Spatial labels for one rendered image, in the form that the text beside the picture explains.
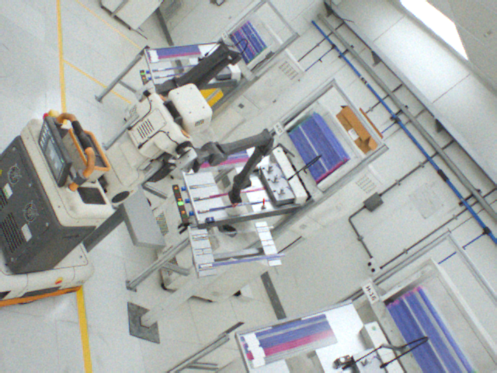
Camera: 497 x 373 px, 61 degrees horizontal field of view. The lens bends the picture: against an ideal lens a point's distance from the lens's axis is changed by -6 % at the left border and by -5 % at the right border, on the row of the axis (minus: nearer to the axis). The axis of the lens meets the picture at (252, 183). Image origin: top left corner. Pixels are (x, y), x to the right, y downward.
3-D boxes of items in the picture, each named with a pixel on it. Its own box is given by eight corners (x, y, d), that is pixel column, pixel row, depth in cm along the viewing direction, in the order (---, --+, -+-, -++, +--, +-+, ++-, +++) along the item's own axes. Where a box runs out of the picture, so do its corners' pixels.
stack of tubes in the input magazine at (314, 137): (315, 183, 294) (348, 158, 286) (286, 133, 325) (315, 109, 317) (324, 189, 303) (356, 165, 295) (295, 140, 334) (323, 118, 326)
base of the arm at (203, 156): (186, 144, 209) (199, 164, 205) (201, 139, 213) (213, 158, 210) (182, 154, 215) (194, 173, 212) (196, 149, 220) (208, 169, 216)
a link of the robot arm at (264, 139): (271, 123, 241) (281, 137, 238) (261, 138, 252) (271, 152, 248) (203, 143, 215) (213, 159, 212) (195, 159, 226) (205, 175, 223)
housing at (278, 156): (292, 210, 306) (297, 197, 296) (268, 162, 337) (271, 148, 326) (303, 209, 309) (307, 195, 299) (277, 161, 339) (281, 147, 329)
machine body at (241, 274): (159, 291, 323) (219, 245, 304) (142, 219, 366) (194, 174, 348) (216, 306, 370) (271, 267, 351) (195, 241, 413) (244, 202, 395)
